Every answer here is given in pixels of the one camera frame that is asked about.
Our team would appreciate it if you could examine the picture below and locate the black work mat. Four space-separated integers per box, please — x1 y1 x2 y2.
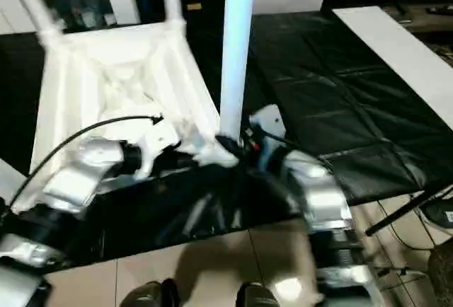
0 11 453 274

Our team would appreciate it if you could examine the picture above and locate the black stand bar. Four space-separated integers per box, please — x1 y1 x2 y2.
364 185 453 237

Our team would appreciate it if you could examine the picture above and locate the white flat panel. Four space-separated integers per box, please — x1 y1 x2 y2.
331 6 453 126

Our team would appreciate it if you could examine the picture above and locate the grey power adapter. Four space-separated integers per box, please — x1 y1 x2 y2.
423 200 453 226

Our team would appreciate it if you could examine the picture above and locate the brown woven basket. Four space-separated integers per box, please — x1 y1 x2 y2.
426 245 453 307

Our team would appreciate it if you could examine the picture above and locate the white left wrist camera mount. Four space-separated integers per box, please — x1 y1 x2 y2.
136 121 181 180

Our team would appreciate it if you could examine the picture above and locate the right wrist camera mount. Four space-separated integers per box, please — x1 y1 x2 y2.
247 105 286 173

